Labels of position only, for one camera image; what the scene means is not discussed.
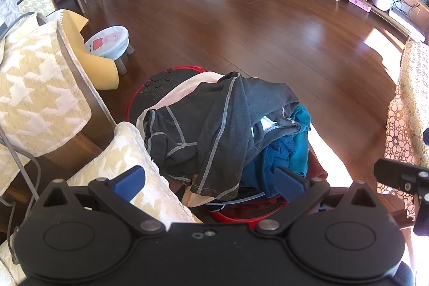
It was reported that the white flat box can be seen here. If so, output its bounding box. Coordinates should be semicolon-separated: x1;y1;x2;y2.
388;6;427;36

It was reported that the small houndstooth cushion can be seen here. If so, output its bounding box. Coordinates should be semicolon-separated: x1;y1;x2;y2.
17;0;57;18

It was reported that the pink garment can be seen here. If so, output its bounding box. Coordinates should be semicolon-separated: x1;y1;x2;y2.
136;72;220;139

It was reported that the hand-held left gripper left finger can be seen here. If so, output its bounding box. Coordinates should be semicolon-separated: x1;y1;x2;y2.
42;166;166;237

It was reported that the dark grey shirt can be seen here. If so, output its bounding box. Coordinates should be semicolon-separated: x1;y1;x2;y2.
144;72;300;201

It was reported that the wooden sofa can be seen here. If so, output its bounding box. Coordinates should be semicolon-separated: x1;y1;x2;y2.
0;0;203;286

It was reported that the houndstooth seat cushion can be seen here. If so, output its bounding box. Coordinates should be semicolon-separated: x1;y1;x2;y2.
67;121;203;226

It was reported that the white cartoon print stool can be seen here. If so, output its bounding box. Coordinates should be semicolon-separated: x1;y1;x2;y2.
84;25;135;75

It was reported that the pink power strip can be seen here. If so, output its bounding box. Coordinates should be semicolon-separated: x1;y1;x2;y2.
349;0;372;12

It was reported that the round table with lace cloth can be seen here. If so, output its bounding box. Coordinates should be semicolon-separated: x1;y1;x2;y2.
377;41;429;221

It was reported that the grey cable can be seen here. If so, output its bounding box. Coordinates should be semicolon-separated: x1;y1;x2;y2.
0;130;42;268

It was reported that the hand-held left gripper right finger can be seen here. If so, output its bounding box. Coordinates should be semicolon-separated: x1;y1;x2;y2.
255;166;378;237

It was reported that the mustard yellow cloth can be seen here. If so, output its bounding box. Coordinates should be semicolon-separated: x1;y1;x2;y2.
58;9;120;90

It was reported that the large houndstooth cushion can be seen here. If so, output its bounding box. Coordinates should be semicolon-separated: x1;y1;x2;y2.
0;20;93;196

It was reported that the teal garment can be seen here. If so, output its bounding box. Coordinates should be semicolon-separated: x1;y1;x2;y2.
239;104;312;198

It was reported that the red round basket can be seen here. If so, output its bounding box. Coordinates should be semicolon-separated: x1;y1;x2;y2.
127;65;292;224

